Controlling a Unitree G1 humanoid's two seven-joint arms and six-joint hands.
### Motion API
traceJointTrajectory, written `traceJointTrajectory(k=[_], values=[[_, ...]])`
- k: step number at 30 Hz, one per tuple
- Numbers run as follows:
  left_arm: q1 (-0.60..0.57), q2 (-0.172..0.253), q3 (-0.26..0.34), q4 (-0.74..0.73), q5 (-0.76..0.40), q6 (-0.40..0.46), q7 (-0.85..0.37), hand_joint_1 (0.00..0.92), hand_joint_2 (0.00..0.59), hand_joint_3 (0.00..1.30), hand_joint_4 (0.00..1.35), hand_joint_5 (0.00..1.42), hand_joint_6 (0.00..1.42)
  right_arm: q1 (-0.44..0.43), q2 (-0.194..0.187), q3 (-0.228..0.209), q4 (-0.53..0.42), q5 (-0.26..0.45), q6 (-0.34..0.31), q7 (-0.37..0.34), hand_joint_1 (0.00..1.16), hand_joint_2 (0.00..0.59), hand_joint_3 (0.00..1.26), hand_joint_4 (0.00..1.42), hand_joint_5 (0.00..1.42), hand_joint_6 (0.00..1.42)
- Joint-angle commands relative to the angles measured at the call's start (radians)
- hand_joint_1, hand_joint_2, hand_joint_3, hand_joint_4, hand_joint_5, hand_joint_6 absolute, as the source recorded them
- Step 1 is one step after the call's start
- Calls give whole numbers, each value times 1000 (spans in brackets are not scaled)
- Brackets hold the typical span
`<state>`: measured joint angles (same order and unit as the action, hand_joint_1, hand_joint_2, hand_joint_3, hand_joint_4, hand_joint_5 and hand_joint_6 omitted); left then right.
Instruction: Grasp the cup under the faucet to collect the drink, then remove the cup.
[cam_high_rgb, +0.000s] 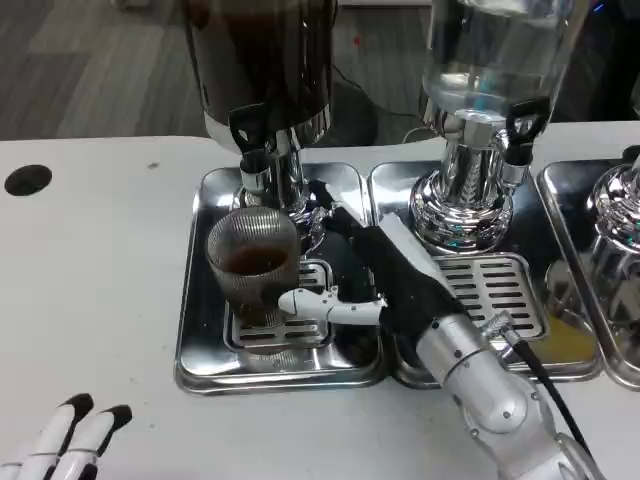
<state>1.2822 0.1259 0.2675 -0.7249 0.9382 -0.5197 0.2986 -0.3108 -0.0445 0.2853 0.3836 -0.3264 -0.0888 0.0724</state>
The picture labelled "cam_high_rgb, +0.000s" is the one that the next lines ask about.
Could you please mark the black dispenser tap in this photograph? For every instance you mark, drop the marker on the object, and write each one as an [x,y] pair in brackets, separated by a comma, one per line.
[247,127]
[525,120]

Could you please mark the chrome drink dispenser base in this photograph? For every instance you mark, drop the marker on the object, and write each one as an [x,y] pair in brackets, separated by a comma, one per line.
[617,210]

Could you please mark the clear water drink dispenser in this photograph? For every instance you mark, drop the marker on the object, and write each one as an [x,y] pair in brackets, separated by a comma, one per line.
[490,55]

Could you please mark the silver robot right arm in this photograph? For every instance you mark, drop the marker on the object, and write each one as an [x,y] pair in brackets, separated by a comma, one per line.
[480,385]

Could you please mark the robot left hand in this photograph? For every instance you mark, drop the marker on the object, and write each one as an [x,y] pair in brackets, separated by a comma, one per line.
[55,445]

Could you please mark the slotted steel grid plate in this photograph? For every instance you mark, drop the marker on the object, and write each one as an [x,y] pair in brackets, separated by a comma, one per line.
[505,290]
[280,335]

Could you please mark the clear ribbed glass cup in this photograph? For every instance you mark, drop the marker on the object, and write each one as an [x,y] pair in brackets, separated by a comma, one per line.
[250,270]

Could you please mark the dark coffee drink dispenser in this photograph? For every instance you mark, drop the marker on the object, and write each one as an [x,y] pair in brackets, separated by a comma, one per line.
[265,65]

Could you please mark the steel drip tray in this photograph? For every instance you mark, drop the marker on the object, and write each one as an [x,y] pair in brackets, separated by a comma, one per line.
[200,320]
[560,350]
[560,200]

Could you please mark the black round counter hole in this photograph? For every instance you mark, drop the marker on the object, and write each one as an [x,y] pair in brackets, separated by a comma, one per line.
[28,179]

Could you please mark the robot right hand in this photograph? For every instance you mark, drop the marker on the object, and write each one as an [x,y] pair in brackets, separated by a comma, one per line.
[400,280]

